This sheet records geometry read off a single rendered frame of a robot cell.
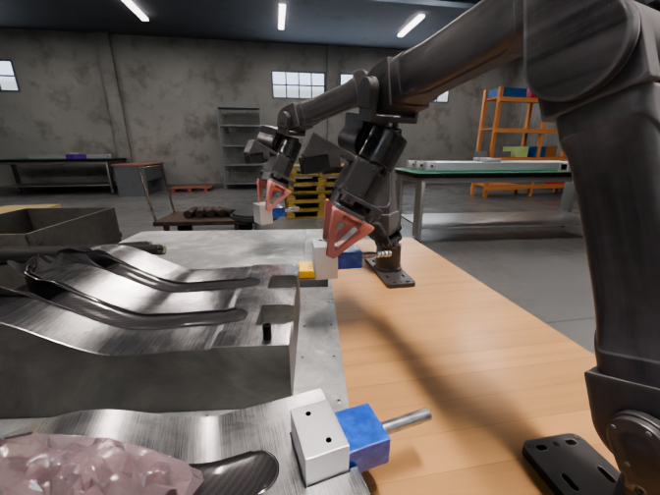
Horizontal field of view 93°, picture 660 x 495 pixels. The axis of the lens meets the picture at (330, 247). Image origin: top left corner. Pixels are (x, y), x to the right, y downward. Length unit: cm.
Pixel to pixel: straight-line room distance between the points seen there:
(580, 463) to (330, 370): 28
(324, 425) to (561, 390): 35
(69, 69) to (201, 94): 316
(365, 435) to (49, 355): 35
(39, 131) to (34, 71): 142
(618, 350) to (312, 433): 23
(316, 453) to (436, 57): 39
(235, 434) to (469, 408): 28
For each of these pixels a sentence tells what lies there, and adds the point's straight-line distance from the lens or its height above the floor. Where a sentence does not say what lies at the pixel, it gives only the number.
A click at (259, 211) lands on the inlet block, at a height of 94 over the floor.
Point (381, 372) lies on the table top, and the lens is 48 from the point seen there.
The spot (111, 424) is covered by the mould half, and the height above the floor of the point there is 89.
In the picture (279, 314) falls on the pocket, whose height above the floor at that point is 87.
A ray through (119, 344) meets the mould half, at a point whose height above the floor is 88.
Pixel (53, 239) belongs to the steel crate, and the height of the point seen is 56.
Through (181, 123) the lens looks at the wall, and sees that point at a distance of 1015.
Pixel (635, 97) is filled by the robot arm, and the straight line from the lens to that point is 29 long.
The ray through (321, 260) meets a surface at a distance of 48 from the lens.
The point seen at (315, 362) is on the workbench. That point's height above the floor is 80.
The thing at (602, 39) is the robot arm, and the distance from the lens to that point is 29.
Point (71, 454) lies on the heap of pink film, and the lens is 31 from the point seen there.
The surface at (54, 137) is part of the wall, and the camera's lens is 1135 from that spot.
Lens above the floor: 110
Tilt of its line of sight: 18 degrees down
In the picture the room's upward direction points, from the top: straight up
